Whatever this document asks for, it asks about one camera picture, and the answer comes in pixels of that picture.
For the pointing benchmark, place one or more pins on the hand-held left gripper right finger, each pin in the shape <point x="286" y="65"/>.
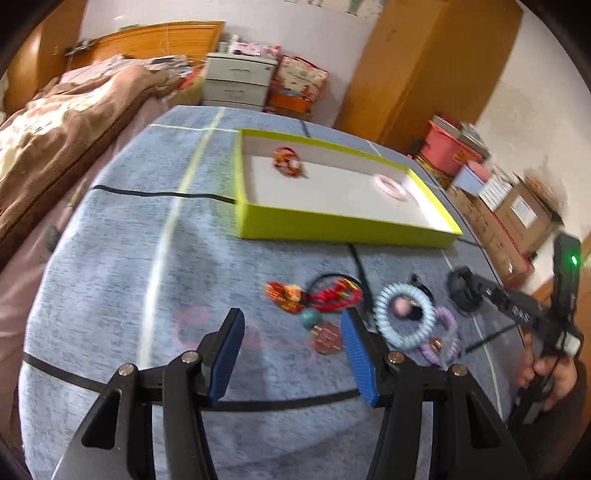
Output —
<point x="358" y="360"/>

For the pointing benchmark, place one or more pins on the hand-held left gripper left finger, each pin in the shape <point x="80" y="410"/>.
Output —
<point x="226" y="360"/>

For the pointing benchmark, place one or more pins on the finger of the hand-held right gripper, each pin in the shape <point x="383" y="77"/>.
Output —
<point x="491" y="293"/>

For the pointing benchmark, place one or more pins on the black wristband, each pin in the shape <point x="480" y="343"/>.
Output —
<point x="459" y="288"/>

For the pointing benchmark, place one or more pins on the lime green cardboard box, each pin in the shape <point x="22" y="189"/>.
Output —
<point x="323" y="198"/>

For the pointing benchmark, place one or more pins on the person's right hand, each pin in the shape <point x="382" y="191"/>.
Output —
<point x="556" y="376"/>

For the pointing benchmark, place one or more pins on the long cardboard box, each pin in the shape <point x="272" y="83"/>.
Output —
<point x="489" y="235"/>

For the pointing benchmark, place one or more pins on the labelled cardboard box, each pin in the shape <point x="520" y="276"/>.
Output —
<point x="526" y="217"/>

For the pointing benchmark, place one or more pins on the white printed box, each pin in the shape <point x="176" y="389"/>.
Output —
<point x="496" y="191"/>

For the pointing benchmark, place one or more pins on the clear plastic bag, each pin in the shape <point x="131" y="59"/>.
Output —
<point x="547" y="189"/>

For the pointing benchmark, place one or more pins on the light blue round box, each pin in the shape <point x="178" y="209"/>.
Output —
<point x="471" y="180"/>

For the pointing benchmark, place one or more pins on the blue grey checked tablecloth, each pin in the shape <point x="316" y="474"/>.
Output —
<point x="138" y="277"/>

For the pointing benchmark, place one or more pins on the yellow patterned box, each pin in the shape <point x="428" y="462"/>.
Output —
<point x="429" y="168"/>

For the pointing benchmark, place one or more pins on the pink plastic bin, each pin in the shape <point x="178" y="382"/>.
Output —
<point x="445" y="150"/>

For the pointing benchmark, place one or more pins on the stack of striped boxes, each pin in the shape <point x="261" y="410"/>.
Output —
<point x="464" y="134"/>

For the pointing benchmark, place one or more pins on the bed with brown blanket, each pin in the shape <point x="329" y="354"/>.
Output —
<point x="23" y="304"/>

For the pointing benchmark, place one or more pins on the wooden wardrobe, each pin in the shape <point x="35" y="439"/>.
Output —
<point x="415" y="69"/>

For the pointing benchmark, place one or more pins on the orange box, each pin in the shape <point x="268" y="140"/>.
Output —
<point x="288" y="101"/>

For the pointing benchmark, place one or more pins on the grey drawer nightstand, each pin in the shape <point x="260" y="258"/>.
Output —
<point x="235" y="81"/>

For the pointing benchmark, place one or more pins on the brown blanket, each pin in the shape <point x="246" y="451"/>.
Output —
<point x="55" y="138"/>

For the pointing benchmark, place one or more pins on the red patterned gift bag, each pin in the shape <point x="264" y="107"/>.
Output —
<point x="298" y="78"/>

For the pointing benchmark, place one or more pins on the pink case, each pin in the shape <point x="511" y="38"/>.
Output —
<point x="254" y="47"/>

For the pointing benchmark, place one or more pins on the wooden bed headboard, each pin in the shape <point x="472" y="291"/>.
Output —
<point x="152" y="41"/>

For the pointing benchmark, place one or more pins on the wall poster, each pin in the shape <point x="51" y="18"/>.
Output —
<point x="332" y="2"/>

